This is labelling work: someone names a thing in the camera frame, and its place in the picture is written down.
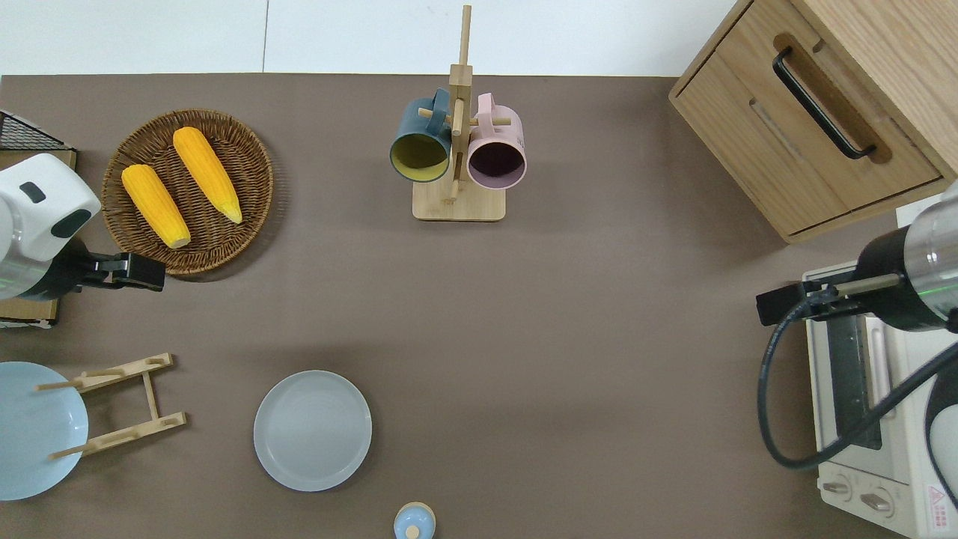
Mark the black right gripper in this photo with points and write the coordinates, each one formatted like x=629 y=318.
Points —
x=831 y=299

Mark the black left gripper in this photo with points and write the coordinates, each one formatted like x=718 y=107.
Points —
x=101 y=271

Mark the gray plate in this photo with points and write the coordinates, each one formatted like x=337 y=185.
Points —
x=313 y=430

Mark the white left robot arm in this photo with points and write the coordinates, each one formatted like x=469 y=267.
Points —
x=37 y=217

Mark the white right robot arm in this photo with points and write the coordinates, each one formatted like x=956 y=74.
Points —
x=928 y=254

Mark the wooden plate rack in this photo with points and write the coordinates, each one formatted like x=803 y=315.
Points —
x=153 y=397

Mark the light blue plate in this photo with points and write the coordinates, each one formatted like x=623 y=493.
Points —
x=30 y=442

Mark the blunt yellow corn cob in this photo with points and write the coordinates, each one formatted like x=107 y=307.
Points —
x=153 y=203

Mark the brown wicker basket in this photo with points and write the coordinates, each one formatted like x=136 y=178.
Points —
x=224 y=247

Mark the pointed yellow corn cob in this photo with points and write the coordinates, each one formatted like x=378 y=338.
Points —
x=206 y=172

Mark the wooden drawer cabinet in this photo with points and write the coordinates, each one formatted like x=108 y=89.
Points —
x=748 y=127

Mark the white toaster oven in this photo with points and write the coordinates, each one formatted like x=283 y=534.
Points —
x=898 y=464

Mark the teal mug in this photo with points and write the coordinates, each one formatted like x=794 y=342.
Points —
x=419 y=123

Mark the wooden mug tree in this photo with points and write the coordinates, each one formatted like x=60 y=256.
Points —
x=458 y=202

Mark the pink mug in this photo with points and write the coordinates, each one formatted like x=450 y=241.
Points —
x=505 y=135

